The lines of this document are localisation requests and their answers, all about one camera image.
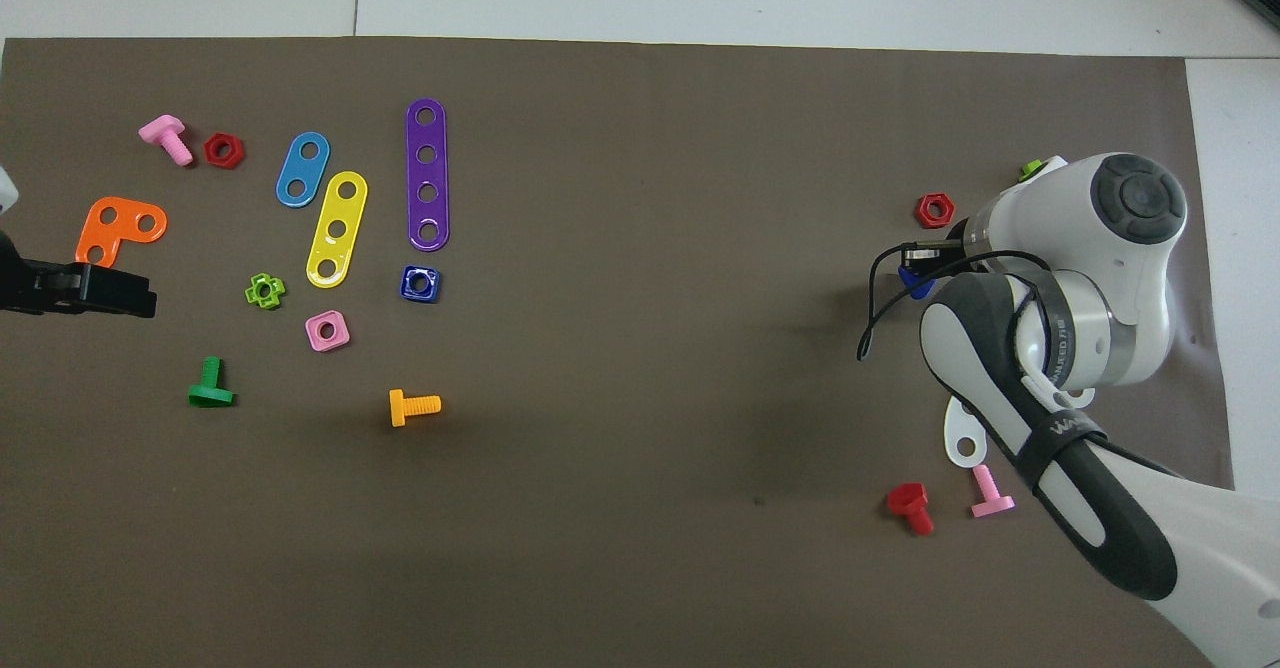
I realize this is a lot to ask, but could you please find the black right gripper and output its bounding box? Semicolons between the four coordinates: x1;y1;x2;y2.
902;218;979;277

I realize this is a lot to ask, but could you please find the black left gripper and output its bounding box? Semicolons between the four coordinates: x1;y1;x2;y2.
0;233;159;319

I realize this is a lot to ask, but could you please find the orange angled three-hole plate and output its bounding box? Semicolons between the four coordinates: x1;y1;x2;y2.
75;196;169;269

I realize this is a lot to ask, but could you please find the green plastic bolt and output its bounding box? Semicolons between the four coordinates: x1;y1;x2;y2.
187;356;236;409

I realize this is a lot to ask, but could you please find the pink plastic bolt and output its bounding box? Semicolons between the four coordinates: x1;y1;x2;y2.
970;464;1016;519
138;114;195;167

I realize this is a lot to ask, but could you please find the white curved five-hole plate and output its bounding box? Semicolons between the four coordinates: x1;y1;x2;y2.
943;395;992;469

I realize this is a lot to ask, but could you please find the pink square plastic nut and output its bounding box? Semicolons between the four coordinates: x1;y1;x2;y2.
304;310;352;353

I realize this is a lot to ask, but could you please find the blue two-hole plastic plate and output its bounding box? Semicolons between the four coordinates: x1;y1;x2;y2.
275;131;331;209

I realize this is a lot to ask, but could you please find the yellow three-hole plastic plate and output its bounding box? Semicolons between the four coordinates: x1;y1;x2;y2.
305;170;369;290

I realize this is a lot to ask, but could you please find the red plastic bolt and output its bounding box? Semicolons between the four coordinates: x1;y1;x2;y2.
886;482;936;536

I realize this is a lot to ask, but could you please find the orange plastic bolt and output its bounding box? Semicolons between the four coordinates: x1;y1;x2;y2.
388;388;443;429

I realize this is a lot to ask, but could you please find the purple four-hole plastic plate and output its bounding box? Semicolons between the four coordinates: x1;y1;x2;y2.
405;98;451;252

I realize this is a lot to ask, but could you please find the brown table mat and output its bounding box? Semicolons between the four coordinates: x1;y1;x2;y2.
0;36;1259;668

